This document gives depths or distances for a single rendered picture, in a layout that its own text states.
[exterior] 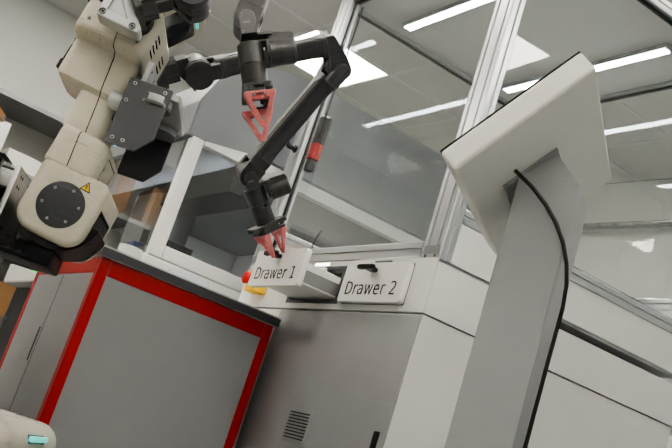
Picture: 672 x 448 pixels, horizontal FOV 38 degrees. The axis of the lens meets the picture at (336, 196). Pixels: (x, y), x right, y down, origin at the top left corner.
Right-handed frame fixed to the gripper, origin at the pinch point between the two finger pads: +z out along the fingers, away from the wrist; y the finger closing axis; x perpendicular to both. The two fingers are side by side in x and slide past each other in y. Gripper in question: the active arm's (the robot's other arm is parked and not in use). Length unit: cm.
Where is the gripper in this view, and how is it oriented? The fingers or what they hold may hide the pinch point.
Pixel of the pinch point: (277, 252)
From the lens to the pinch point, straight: 279.6
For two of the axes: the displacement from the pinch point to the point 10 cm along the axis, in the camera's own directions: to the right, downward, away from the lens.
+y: 7.7, -3.7, 5.2
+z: 3.5, 9.3, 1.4
